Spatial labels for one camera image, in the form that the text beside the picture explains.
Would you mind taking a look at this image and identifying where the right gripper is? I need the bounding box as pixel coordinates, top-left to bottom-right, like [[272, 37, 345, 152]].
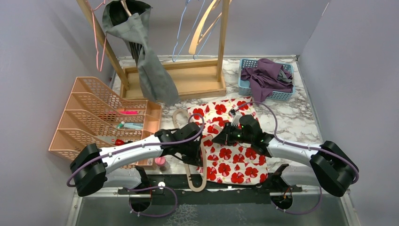
[[213, 121, 254, 145]]

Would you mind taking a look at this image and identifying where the wooden hanger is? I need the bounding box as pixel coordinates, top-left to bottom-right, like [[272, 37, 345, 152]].
[[188, 0, 232, 57], [120, 0, 132, 17], [172, 108, 223, 193]]

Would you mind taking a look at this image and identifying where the red poppy print cloth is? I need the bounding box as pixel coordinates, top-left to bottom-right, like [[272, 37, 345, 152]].
[[187, 97, 268, 185]]

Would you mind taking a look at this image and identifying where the grey skirt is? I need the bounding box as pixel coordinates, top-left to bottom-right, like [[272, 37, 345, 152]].
[[102, 0, 180, 105]]

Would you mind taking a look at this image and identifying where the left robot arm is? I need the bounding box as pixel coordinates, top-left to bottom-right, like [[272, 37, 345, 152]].
[[66, 122, 205, 197]]

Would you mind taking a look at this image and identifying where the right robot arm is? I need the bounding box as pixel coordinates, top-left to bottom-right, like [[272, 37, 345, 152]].
[[212, 115, 359, 197]]

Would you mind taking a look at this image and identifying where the pink capped bottle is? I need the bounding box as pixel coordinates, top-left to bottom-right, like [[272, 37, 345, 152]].
[[154, 156, 169, 172]]

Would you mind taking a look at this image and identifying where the blue plastic basket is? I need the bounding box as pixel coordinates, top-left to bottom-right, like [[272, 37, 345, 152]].
[[238, 58, 296, 102]]

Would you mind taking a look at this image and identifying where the peach compartment tray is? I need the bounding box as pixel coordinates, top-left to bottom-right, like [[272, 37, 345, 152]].
[[120, 99, 163, 171]]

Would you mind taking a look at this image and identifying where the wooden clothes rack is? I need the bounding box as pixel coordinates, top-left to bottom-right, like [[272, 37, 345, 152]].
[[77, 0, 230, 100]]

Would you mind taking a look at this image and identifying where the purple cloth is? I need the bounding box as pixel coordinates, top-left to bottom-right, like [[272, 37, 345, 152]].
[[240, 58, 294, 106]]

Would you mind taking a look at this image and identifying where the peach plastic file organizer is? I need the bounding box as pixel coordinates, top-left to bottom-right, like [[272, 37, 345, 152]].
[[48, 76, 149, 170]]

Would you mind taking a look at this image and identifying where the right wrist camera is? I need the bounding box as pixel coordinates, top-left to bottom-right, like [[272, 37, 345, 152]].
[[229, 109, 245, 126]]

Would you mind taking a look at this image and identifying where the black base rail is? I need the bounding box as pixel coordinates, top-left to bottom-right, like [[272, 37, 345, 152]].
[[117, 174, 302, 206]]

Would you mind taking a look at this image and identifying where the blue wire hanger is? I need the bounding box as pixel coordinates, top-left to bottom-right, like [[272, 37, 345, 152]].
[[171, 0, 221, 62]]

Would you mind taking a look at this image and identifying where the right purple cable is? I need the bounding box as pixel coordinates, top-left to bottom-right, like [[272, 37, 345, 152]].
[[233, 100, 360, 217]]

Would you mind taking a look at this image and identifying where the pink wire hanger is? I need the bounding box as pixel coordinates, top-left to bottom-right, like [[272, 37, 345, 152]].
[[86, 0, 111, 73]]

